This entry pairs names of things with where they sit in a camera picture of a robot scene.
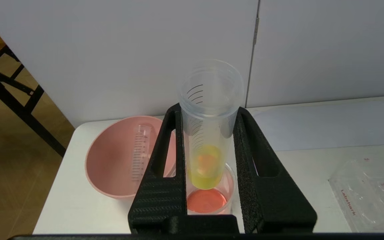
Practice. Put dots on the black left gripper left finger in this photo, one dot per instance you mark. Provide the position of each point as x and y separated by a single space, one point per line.
160 200

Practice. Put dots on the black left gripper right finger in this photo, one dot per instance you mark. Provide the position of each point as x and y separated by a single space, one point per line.
272 200

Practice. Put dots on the test tube with red pigment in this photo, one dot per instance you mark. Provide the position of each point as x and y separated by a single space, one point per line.
141 153

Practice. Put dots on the test tube with yellow pigment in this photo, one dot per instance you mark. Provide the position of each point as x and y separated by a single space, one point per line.
205 166

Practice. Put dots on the clear glass beaker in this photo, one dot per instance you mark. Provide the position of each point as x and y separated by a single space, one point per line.
207 201

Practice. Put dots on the clear acrylic test tube rack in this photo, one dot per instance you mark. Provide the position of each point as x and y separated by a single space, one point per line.
372 193

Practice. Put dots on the pink bowl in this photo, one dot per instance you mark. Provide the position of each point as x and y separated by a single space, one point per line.
112 160

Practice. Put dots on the white paper sheet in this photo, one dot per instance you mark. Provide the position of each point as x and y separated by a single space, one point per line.
328 126

